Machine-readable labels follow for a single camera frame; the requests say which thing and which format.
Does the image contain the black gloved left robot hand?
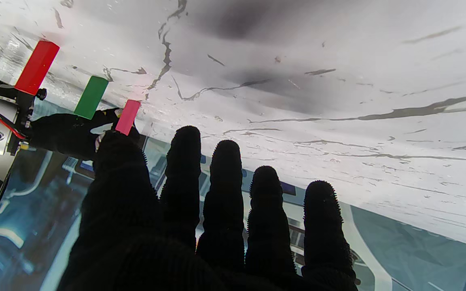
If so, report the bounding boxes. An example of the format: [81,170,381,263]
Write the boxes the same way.
[57,125,359,291]

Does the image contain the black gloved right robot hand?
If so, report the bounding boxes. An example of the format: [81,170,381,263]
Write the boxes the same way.
[28,108,121,160]

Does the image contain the green domino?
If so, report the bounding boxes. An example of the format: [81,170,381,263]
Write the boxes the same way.
[74,76,109,120]

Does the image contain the pink domino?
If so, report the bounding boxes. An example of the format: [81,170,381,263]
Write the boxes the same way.
[115,99,142,136]

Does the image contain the red domino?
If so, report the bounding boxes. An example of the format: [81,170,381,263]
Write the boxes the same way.
[14,40,60,96]

